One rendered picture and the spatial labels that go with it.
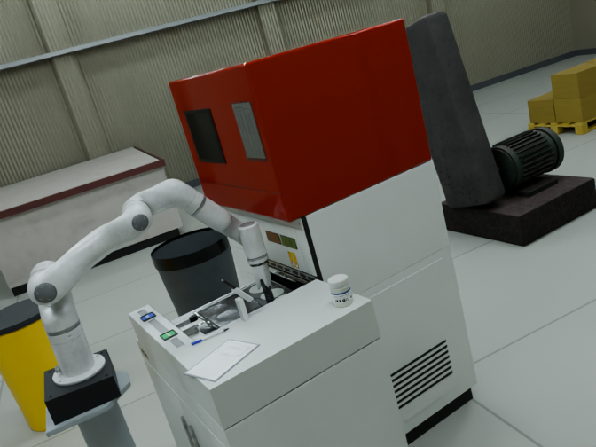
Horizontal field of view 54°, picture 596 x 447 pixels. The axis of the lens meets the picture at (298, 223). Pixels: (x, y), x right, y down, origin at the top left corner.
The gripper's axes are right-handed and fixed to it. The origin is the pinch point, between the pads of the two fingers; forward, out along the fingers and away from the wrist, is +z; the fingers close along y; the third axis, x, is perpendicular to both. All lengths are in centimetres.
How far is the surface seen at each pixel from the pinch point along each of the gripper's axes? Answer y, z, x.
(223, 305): -5.6, 2.1, -21.4
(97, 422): 37, 19, -68
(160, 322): 11.6, -4.0, -42.5
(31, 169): -632, -15, -443
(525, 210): -209, 67, 156
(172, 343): 31.6, -3.6, -31.8
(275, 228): -15.0, -22.7, 7.4
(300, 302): 22.5, -4.5, 15.5
